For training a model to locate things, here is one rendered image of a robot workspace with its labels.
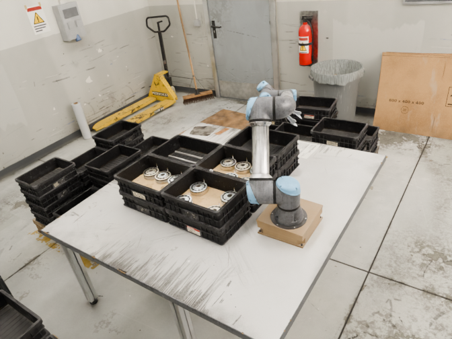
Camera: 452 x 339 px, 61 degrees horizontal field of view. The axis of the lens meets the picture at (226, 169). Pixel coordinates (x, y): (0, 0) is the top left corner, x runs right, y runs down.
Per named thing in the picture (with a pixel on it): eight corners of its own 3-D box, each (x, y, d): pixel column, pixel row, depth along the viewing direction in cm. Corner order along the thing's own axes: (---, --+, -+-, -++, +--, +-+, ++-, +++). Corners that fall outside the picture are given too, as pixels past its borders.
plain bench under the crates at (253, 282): (377, 234, 290) (386, 155, 254) (282, 436, 183) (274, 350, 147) (210, 186, 375) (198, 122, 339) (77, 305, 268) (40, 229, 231)
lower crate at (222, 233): (253, 215, 217) (251, 198, 211) (223, 248, 198) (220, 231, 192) (200, 197, 239) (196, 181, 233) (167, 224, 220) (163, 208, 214)
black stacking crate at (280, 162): (300, 151, 251) (299, 135, 245) (278, 173, 232) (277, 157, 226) (249, 140, 273) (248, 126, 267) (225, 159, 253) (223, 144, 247)
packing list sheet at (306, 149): (321, 144, 277) (321, 143, 277) (308, 159, 262) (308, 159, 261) (280, 136, 294) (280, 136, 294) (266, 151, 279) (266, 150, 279)
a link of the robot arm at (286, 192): (300, 210, 187) (300, 188, 179) (273, 210, 189) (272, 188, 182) (300, 194, 197) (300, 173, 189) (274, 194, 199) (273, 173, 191)
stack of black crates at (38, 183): (71, 196, 364) (54, 156, 340) (91, 204, 348) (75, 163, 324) (34, 221, 337) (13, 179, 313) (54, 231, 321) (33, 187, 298)
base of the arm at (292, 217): (307, 210, 201) (307, 196, 195) (298, 229, 190) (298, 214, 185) (279, 204, 207) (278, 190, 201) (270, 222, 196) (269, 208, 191)
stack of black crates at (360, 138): (365, 168, 342) (368, 122, 319) (354, 185, 322) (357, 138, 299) (323, 159, 363) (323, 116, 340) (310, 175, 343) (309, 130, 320)
